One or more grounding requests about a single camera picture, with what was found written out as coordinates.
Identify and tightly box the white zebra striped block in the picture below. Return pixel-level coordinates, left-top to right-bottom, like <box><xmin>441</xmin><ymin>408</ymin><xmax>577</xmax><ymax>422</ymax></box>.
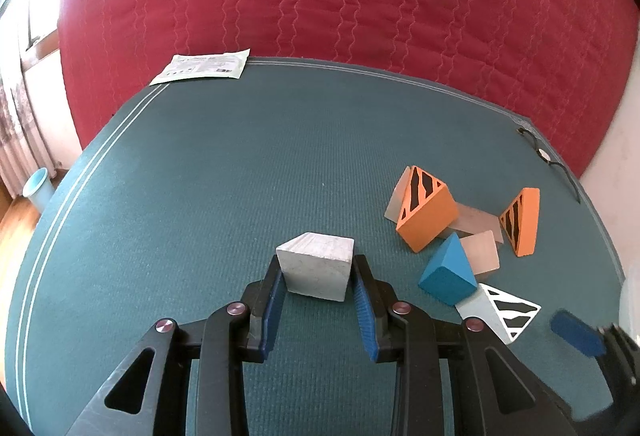
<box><xmin>456</xmin><ymin>283</ymin><xmax>541</xmax><ymax>345</ymax></box>

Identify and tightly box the white marble cube block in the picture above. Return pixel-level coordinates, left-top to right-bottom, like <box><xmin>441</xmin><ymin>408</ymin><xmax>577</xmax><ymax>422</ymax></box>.
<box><xmin>276</xmin><ymin>231</ymin><xmax>355</xmax><ymax>302</ymax></box>

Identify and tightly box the blue triangular prism block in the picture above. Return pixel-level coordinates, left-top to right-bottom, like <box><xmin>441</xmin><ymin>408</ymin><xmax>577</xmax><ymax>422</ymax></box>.
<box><xmin>419</xmin><ymin>234</ymin><xmax>477</xmax><ymax>306</ymax></box>

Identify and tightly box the small orange striped wedge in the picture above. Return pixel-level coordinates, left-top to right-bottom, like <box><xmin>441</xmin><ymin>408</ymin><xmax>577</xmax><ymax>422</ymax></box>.
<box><xmin>499</xmin><ymin>187</ymin><xmax>540</xmax><ymax>257</ymax></box>

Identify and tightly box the large orange striped prism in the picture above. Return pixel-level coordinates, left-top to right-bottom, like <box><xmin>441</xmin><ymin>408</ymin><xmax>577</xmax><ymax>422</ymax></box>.
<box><xmin>396</xmin><ymin>165</ymin><xmax>459</xmax><ymax>253</ymax></box>

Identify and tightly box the tan flat square block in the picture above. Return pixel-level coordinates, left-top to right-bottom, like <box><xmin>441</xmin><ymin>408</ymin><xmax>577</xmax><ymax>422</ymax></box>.
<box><xmin>460</xmin><ymin>230</ymin><xmax>500</xmax><ymax>279</ymax></box>

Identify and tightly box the teal green mat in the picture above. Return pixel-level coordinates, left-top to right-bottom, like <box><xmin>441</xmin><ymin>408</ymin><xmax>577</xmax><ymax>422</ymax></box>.
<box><xmin>6</xmin><ymin>59</ymin><xmax>623</xmax><ymax>435</ymax></box>

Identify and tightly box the tan rectangular wooden block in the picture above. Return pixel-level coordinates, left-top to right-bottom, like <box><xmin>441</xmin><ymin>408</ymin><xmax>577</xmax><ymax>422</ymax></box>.
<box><xmin>438</xmin><ymin>203</ymin><xmax>503</xmax><ymax>245</ymax></box>

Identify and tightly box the black wrist watch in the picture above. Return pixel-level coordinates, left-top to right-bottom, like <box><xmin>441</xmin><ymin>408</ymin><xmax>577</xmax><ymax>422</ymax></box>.
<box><xmin>518</xmin><ymin>126</ymin><xmax>582</xmax><ymax>203</ymax></box>

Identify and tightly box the tan wedge block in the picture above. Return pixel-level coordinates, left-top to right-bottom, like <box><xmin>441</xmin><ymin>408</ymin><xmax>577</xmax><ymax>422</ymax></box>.
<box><xmin>384</xmin><ymin>167</ymin><xmax>411</xmax><ymax>224</ymax></box>

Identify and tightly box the light blue waste bin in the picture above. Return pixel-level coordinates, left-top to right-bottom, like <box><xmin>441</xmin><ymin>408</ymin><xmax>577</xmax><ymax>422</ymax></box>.
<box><xmin>22</xmin><ymin>167</ymin><xmax>55</xmax><ymax>214</ymax></box>

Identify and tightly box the white paper leaflet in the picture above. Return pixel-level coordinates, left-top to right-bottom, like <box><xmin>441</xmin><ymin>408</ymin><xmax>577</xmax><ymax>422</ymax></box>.
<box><xmin>150</xmin><ymin>48</ymin><xmax>250</xmax><ymax>85</ymax></box>

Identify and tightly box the patterned curtain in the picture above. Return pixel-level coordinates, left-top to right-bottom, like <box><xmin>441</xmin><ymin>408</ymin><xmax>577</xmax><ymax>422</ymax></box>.
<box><xmin>0</xmin><ymin>74</ymin><xmax>56</xmax><ymax>198</ymax></box>

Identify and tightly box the red quilted bed cover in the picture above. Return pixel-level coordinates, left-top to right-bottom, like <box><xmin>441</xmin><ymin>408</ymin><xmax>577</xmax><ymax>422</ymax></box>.
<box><xmin>58</xmin><ymin>0</ymin><xmax>639</xmax><ymax>174</ymax></box>

